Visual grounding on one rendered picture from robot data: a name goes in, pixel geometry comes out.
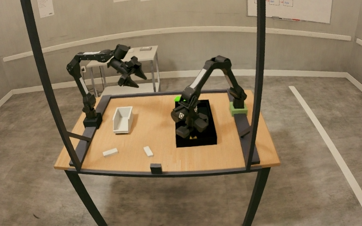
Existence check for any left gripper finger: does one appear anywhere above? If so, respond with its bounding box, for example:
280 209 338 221
123 76 139 88
135 66 147 80

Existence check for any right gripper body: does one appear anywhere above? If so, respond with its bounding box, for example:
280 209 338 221
176 113 208 138

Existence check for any white open box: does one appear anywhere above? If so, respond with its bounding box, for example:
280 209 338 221
113 106 133 133

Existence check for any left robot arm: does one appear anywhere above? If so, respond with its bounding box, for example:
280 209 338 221
66 44 138 120

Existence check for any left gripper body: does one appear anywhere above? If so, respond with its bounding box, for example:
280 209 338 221
116 61 141 87

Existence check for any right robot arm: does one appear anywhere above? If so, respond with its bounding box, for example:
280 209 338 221
171 55 247 132

